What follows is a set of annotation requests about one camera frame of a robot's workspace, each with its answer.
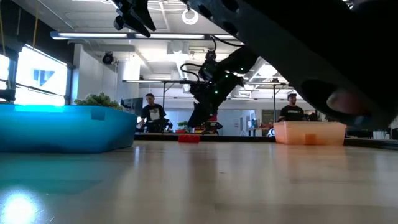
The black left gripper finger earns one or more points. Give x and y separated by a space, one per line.
130 23
143 12

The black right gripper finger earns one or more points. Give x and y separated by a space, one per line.
195 116
210 112

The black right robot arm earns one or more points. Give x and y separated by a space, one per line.
244 60

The red two-by-four brick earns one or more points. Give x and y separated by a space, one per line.
189 138

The long ceiling light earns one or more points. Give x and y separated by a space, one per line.
93 35

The person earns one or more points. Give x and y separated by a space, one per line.
291 110
154 113

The green artificial plant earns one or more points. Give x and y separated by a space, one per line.
99 100

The translucent orange plastic bin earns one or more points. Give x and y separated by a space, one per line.
292 133

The large black rounded object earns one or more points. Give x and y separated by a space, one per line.
311 46

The blue plastic bin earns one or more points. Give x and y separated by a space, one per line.
62 130

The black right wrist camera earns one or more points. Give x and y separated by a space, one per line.
207 71

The black aluminium table frame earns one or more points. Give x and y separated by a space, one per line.
242 137

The black ceiling-mounted camera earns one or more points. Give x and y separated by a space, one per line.
108 58

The bright wall screen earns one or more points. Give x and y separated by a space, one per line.
40 77

